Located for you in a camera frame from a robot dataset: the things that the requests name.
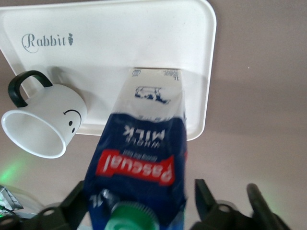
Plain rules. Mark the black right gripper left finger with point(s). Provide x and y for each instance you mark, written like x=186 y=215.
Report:
x=67 y=213

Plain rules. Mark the beige rabbit print tray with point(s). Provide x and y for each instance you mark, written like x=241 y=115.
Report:
x=120 y=36

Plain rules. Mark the white smiley face mug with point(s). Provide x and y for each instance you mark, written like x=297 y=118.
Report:
x=52 y=107

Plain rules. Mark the blue white milk carton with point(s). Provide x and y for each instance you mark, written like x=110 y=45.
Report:
x=139 y=134

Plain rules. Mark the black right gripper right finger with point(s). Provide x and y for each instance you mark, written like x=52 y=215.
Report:
x=213 y=213

